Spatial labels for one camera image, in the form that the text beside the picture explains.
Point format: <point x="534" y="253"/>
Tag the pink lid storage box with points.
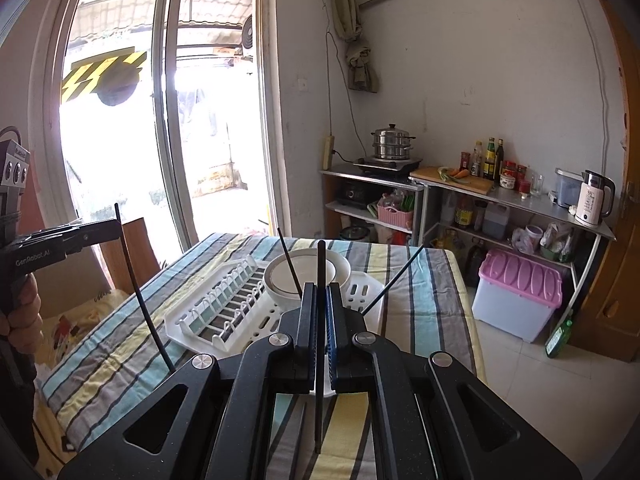
<point x="516" y="295"/>

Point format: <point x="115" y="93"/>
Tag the hanging grey-green cloth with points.
<point x="348" y="26"/>

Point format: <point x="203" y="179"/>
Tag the metal shelf rack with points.
<point x="350" y="196"/>

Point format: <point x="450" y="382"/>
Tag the metal shelf table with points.
<point x="525" y="210"/>

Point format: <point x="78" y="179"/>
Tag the white electric kettle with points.
<point x="596" y="198"/>

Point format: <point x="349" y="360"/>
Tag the white bowl dark rim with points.
<point x="280" y="283"/>

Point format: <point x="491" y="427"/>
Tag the white power strip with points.
<point x="327" y="153"/>

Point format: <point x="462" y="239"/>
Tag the clear plastic container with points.
<point x="567" y="189"/>

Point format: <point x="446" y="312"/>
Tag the pink plastic basket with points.
<point x="395" y="217"/>

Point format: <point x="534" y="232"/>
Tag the green sauce bottle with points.
<point x="490" y="160"/>

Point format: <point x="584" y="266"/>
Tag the stainless steel steamer pot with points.
<point x="391" y="143"/>

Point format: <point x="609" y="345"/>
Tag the black induction cooker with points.
<point x="401" y="167"/>

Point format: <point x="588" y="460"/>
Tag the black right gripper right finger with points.
<point x="350" y="366"/>

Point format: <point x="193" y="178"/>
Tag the dark soy sauce bottle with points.
<point x="499" y="158"/>

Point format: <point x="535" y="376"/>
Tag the green glass bottle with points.
<point x="558" y="339"/>

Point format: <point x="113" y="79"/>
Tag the white plastic dish rack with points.
<point x="227" y="312"/>

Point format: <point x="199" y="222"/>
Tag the wooden cutting board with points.
<point x="441" y="175"/>

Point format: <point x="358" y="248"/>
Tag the rice cooker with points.
<point x="355" y="233"/>

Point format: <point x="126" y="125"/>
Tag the person's left hand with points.
<point x="23" y="327"/>

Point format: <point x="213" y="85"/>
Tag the striped tablecloth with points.
<point x="247" y="348"/>

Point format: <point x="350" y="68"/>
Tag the wooden chair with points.
<point x="141" y="255"/>

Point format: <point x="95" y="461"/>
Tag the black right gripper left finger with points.
<point x="296" y="361"/>

